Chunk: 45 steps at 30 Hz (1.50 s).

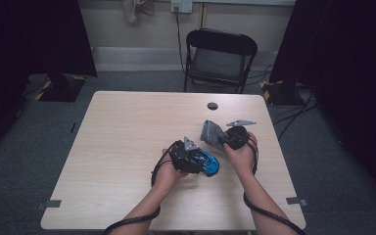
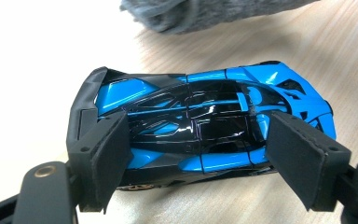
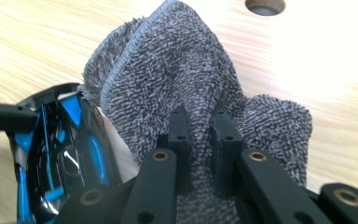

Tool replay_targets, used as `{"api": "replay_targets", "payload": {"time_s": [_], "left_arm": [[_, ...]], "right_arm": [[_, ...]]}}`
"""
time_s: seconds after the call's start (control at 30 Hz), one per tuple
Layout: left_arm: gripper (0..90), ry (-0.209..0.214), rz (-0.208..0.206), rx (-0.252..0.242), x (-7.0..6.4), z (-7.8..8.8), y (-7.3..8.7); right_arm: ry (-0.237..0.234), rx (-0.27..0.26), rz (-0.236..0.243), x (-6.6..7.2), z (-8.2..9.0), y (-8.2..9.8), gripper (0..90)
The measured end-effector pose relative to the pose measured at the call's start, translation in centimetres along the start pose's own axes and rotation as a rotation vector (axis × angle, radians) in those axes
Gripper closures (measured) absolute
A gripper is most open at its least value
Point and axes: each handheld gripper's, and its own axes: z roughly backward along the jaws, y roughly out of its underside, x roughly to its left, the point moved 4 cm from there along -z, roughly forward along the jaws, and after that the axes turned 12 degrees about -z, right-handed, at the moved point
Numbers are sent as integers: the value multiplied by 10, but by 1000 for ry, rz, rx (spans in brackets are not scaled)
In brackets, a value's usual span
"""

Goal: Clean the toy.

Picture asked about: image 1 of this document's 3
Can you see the white wall socket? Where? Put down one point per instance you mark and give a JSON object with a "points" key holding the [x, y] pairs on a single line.
{"points": [[182, 6]]}

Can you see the tall black curtain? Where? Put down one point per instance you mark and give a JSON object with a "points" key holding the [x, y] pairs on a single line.
{"points": [[349, 65]]}

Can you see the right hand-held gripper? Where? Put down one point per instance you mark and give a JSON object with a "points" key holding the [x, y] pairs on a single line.
{"points": [[236, 137]]}

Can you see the wide black curtain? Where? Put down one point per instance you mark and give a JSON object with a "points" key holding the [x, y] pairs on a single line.
{"points": [[29, 49]]}

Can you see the blue and black toy car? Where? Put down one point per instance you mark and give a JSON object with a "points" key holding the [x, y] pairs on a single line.
{"points": [[210, 164]]}

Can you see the person's right hand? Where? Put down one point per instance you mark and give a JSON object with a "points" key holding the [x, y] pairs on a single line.
{"points": [[243, 158]]}

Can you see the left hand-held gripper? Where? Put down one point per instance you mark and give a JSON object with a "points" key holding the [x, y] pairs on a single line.
{"points": [[182, 160]]}

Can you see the beige hanging cloth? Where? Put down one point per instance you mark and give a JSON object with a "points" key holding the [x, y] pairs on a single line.
{"points": [[137, 9]]}

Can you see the black stand base yellow tape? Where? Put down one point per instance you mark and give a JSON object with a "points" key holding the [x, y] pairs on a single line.
{"points": [[280, 94]]}

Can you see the grey terry cloth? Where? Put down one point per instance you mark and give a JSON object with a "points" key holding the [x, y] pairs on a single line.
{"points": [[210, 133]]}

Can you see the grey tape strip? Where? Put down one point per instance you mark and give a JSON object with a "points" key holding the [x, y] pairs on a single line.
{"points": [[295, 201], [50, 204]]}

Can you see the person's left hand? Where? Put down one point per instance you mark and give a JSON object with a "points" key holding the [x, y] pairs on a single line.
{"points": [[166, 174]]}

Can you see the black folding chair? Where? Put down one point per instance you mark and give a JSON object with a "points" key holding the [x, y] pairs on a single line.
{"points": [[218, 62]]}

